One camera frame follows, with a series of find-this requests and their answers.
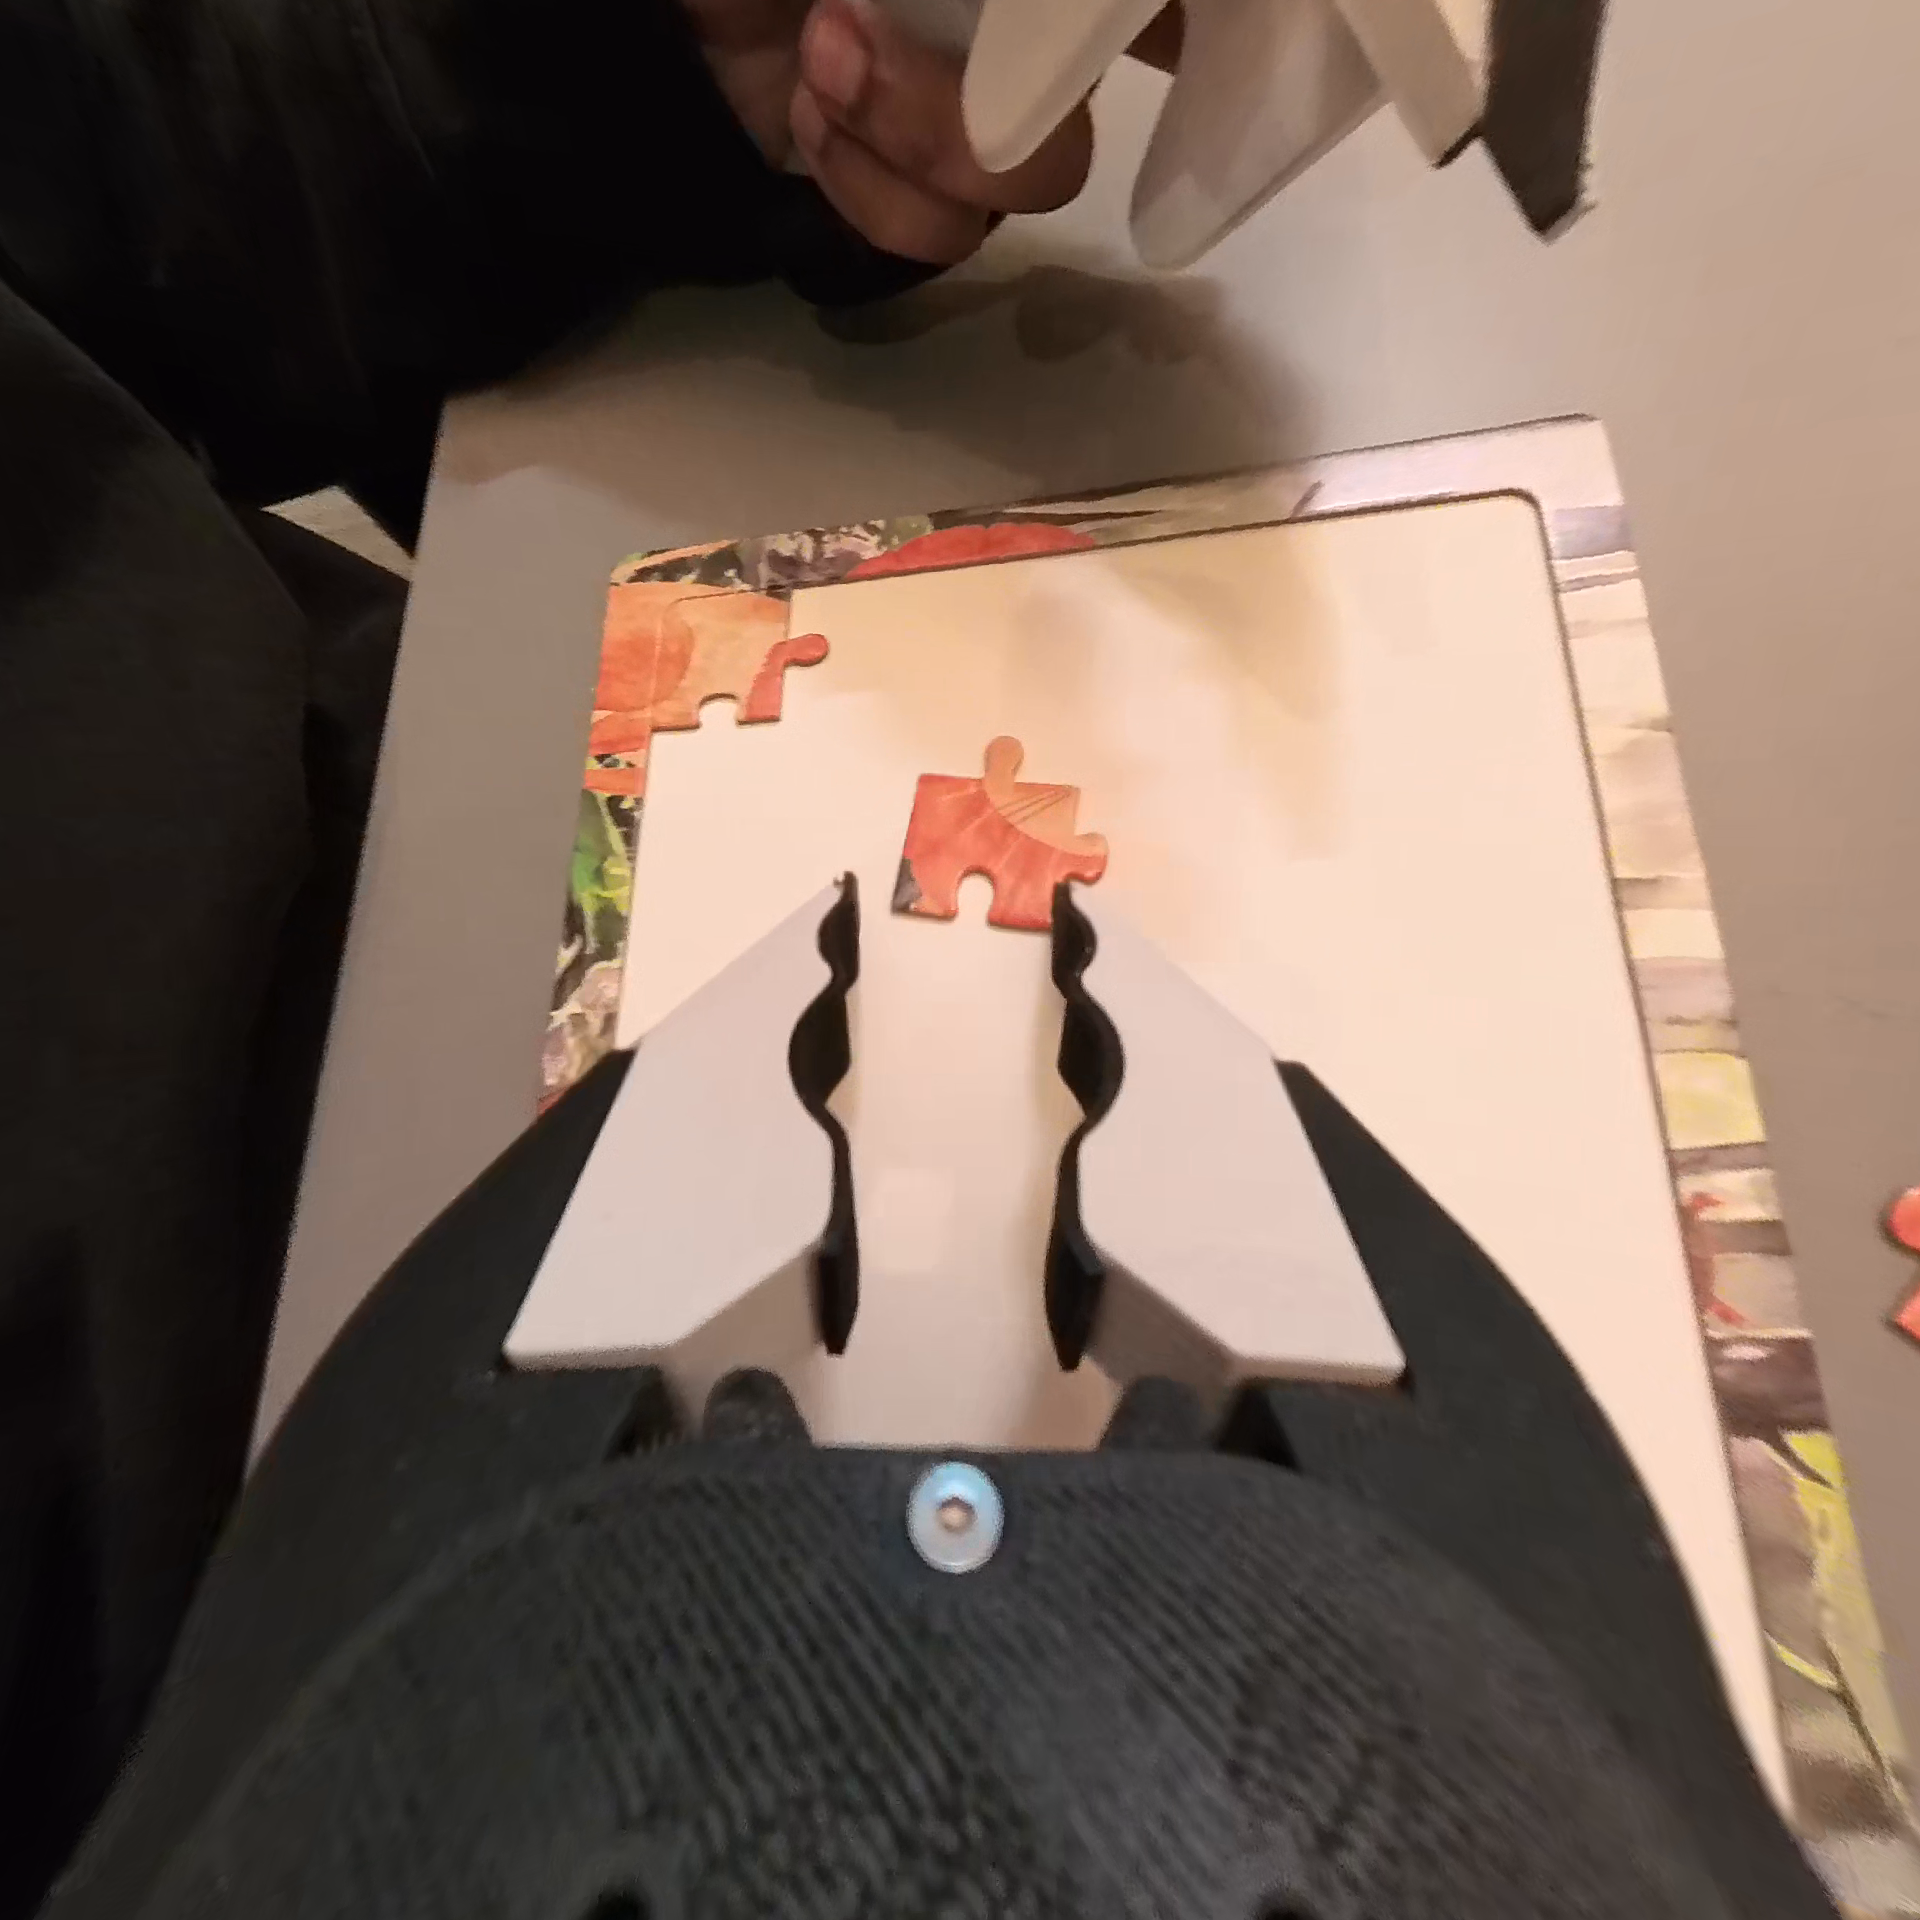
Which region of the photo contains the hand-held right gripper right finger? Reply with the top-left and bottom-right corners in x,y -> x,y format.
1048,882 -> 1412,1397

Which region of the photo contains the person's left forearm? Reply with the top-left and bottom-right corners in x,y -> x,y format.
0,0 -> 962,504

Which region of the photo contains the red fan-patterned jigsaw piece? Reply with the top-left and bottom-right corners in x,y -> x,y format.
892,736 -> 1113,932

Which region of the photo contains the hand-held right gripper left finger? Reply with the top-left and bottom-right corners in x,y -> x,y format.
502,871 -> 864,1407

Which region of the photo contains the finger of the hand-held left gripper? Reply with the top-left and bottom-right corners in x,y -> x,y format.
959,0 -> 1160,173
1127,0 -> 1613,274

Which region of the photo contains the orange corner jigsaw piece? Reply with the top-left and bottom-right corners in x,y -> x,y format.
598,587 -> 832,736

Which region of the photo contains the person's left hand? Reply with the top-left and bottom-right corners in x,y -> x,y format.
696,0 -> 1185,278

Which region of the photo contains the person's black clothing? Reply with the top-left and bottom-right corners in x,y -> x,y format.
0,286 -> 430,1920

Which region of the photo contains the jigsaw puzzle frame board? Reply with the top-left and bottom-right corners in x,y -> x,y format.
540,416 -> 1900,1920

